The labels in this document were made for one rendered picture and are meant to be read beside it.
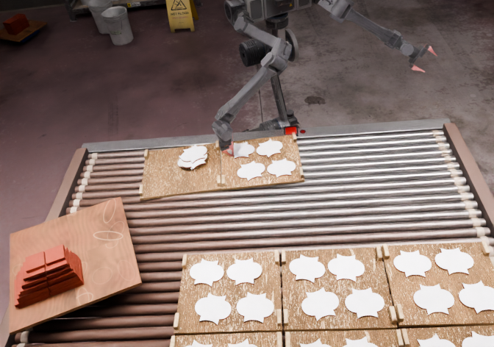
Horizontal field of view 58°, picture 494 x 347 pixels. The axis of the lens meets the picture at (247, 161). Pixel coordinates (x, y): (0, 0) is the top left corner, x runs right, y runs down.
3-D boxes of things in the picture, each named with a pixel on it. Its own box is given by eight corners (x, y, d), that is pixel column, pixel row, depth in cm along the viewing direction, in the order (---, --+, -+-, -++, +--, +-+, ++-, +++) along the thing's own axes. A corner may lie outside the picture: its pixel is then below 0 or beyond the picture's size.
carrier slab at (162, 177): (146, 154, 247) (145, 151, 246) (220, 144, 246) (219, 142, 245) (140, 200, 222) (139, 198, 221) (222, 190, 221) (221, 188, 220)
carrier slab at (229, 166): (221, 144, 246) (220, 142, 245) (295, 136, 245) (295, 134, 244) (222, 190, 221) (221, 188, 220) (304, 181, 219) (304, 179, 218)
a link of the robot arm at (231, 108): (285, 59, 210) (269, 49, 203) (289, 67, 207) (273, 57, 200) (228, 117, 231) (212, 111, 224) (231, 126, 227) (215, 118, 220)
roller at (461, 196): (67, 218, 224) (64, 212, 221) (468, 196, 208) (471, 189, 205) (65, 226, 220) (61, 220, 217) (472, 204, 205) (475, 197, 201)
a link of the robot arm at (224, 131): (232, 113, 228) (220, 107, 223) (242, 123, 220) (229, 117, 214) (221, 133, 231) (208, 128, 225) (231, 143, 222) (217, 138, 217)
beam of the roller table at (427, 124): (86, 150, 265) (82, 142, 261) (446, 126, 248) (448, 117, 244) (82, 160, 259) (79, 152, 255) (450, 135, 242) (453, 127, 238)
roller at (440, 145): (87, 170, 249) (84, 163, 246) (445, 146, 233) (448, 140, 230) (84, 176, 246) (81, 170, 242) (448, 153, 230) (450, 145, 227)
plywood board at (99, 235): (12, 236, 200) (9, 234, 199) (121, 198, 210) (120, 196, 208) (11, 335, 165) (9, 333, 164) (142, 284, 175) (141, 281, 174)
